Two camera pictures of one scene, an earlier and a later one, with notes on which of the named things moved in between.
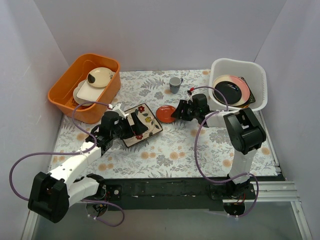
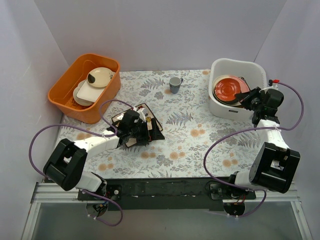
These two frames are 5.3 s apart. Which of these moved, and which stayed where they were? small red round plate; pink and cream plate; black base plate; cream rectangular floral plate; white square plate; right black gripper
Moved: small red round plate; right black gripper
Stayed: cream rectangular floral plate; black base plate; pink and cream plate; white square plate
